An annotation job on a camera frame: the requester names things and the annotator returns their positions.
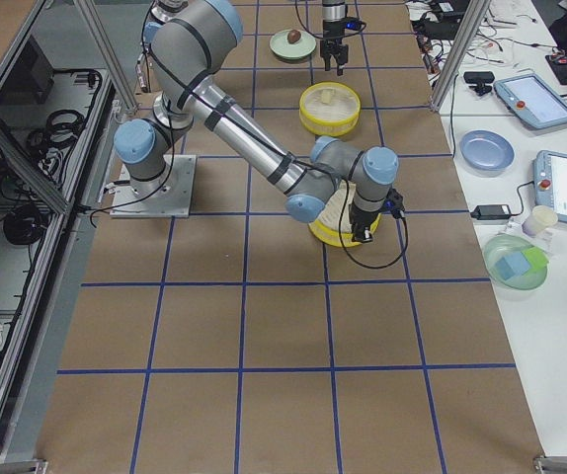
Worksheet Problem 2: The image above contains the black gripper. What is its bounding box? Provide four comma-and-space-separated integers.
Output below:
319, 17, 366, 76
349, 195, 383, 244

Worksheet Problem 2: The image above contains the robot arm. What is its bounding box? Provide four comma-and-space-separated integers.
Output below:
114, 1, 398, 243
319, 0, 366, 76

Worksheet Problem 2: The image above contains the yellow steamer basket centre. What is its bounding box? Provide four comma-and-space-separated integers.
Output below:
299, 82, 361, 137

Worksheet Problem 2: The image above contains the brown steamed bun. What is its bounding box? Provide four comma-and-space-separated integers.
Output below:
286, 30, 301, 44

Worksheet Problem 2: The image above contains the light green plate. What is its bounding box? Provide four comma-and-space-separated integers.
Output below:
270, 30, 316, 61

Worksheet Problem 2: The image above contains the black power adapter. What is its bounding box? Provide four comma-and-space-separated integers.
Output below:
470, 204, 513, 221

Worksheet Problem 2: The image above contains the blue plate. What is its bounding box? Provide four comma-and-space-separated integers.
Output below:
459, 129, 515, 177

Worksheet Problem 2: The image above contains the black webcam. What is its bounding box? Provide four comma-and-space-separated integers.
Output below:
463, 71, 495, 97

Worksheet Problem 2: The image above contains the green bowl with sponges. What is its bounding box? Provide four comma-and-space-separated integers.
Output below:
483, 234, 549, 290

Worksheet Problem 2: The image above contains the paper cup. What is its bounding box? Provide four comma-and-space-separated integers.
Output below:
522, 205, 558, 237

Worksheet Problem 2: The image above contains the teach pendant far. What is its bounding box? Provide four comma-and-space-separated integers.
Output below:
493, 73, 567, 129

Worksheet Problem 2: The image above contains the aluminium frame post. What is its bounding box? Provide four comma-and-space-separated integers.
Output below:
429, 0, 490, 112

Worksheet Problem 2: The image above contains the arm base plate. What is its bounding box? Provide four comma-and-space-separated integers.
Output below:
110, 153, 197, 218

